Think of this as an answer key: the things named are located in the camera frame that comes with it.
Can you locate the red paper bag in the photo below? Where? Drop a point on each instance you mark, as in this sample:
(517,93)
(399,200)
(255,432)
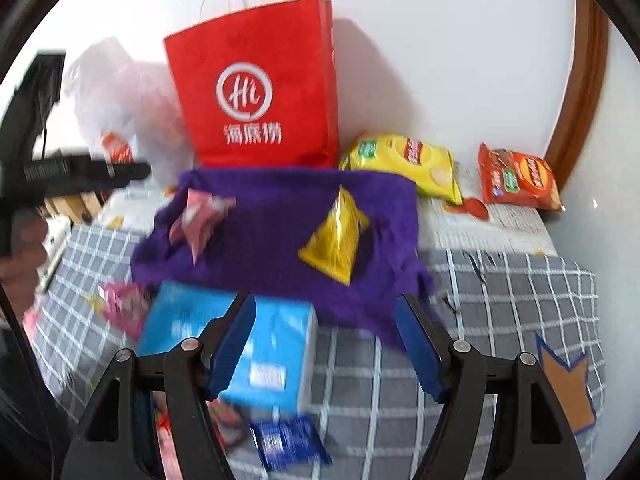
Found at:
(250,60)

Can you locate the pink snack packet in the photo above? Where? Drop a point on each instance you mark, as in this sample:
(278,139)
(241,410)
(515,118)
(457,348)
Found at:
(197,217)
(122,305)

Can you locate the white plastic bag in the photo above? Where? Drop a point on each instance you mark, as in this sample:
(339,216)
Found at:
(145,100)

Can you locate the brown wooden furniture piece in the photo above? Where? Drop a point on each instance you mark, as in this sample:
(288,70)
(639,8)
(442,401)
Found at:
(75,205)

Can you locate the red chips bag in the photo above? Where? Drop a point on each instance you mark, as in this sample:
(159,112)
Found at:
(520,177)

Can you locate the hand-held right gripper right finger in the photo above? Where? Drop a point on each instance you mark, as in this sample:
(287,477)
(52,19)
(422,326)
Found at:
(420,345)

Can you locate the brown wooden frame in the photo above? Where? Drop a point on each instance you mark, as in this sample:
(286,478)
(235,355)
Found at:
(580,85)

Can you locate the yellow chips bag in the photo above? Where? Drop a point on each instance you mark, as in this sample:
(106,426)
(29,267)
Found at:
(400,160)

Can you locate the grey checked blanket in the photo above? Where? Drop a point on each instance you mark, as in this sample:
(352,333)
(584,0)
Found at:
(500,300)

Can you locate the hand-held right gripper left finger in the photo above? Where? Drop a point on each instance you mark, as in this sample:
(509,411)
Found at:
(232,345)

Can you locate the purple towel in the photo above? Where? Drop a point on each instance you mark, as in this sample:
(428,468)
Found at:
(280,210)

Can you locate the blue snack packet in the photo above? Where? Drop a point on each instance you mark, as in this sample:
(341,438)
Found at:
(287,442)

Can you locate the blue tissue box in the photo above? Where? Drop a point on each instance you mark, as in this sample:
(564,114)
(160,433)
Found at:
(280,340)

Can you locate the blue star-shaped patch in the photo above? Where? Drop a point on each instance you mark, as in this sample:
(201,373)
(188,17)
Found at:
(567,385)

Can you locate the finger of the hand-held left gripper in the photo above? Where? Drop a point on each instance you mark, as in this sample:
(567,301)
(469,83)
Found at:
(115,170)

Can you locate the person's left hand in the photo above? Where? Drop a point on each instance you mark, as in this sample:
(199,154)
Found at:
(22,260)

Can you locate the yellow red triangular snack packet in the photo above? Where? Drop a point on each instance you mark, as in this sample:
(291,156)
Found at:
(335,245)

